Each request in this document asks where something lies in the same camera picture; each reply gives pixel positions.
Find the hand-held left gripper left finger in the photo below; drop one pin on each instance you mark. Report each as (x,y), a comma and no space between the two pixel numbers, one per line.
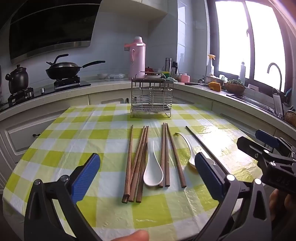
(87,176)

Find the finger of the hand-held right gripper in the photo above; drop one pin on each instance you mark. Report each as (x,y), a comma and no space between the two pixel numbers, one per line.
(252,147)
(266,137)

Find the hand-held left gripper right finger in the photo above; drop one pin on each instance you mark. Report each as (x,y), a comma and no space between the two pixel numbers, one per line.
(208,176)

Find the dark thin chopstick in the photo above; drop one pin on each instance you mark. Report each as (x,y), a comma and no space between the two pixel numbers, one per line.
(197,141)

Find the brown wooden chopstick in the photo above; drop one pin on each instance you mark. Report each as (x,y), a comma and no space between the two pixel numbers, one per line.
(176,157)
(166,162)
(128,162)
(141,178)
(162,157)
(137,164)

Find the white ceramic soup spoon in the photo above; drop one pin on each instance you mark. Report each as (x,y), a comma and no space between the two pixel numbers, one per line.
(152,176)

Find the person's right hand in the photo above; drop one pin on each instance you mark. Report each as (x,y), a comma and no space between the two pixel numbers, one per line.
(274,204)

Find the person's left hand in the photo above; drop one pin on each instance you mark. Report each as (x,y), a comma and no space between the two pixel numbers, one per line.
(134,236)

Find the small wicker basket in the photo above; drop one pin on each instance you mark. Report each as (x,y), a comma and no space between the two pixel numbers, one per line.
(291,118)

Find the chrome kitchen faucet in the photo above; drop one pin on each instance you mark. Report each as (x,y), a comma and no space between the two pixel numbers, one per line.
(277,102)

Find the steel kitchen sink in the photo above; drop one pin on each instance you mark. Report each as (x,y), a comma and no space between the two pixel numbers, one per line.
(249,99)

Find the basket of green vegetables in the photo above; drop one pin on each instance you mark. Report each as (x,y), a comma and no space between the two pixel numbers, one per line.
(234,87)

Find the white plastic bottle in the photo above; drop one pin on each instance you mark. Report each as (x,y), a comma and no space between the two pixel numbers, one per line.
(242,74)

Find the orange cleaning cloth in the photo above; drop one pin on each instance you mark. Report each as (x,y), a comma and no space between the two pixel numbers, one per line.
(215,85)

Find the steel colander bowl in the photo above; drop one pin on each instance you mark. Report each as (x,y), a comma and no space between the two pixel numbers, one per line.
(214,79)

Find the white spray bottle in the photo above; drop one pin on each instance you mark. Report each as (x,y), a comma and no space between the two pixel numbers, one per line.
(211,67)

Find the black gas stove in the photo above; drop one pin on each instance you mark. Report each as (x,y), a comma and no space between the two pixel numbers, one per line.
(85,83)

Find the pink cup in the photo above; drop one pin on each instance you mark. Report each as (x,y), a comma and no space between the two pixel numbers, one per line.
(185,78)

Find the small white bowl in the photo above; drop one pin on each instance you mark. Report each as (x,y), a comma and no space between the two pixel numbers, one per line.
(102,76)

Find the green dish cloth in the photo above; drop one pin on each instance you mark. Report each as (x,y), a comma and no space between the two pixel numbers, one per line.
(172,80)

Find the white soft packet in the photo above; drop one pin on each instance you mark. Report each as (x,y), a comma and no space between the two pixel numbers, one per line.
(116,76)

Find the kitchen window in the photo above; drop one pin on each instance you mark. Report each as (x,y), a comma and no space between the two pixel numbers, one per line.
(231,34)

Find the black wok with lid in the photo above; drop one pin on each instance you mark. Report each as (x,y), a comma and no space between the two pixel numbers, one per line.
(62,70)

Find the green lidded container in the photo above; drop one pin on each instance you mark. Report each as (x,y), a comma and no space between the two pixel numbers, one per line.
(165,74)

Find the patterned plate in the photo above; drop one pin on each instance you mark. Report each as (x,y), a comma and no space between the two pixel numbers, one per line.
(153,74)

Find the steel vacuum bottle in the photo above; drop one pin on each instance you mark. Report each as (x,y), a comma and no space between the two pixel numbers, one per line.
(168,64)

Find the black clay pot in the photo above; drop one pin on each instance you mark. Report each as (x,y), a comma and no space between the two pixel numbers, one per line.
(17,81)

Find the red enamel pot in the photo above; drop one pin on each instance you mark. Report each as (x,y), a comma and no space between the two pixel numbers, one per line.
(148,69)

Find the pink thermos flask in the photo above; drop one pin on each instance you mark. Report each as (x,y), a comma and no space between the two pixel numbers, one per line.
(137,60)

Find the black range hood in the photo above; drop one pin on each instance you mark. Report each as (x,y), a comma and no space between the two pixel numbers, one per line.
(50,25)

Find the white wall cabinet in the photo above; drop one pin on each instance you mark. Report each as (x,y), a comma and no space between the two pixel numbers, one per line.
(138,4)

